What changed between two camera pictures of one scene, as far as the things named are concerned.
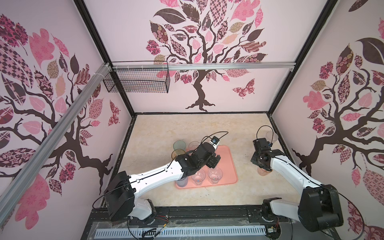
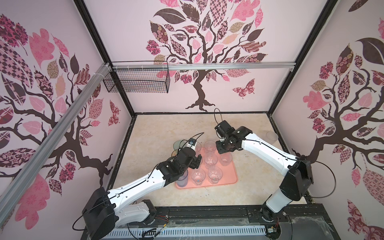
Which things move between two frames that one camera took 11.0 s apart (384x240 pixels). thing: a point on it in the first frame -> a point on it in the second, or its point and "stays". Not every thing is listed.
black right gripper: [253, 159] -> [219, 148]
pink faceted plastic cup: [263, 172] -> [226, 158]
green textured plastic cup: [179, 144] stays
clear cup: [215, 174] stays
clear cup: [199, 177] stays
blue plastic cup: [182, 182] stays
